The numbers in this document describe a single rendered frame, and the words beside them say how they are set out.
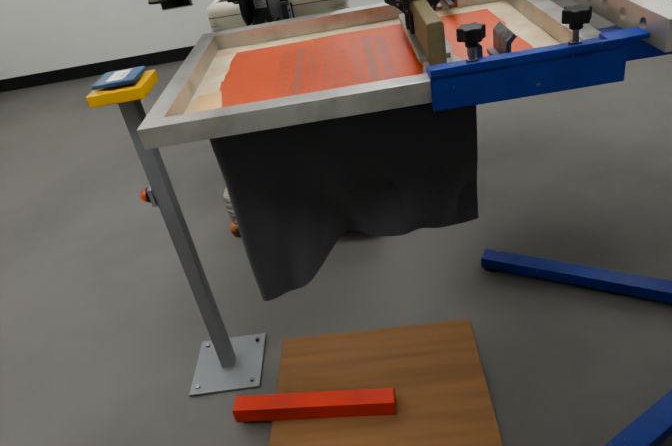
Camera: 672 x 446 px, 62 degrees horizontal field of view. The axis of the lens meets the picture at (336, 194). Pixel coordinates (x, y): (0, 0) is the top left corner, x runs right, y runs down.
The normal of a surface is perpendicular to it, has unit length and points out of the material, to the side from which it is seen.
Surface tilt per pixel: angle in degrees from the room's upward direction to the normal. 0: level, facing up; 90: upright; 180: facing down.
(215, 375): 0
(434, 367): 0
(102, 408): 0
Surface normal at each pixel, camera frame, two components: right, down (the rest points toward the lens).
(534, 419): -0.17, -0.84
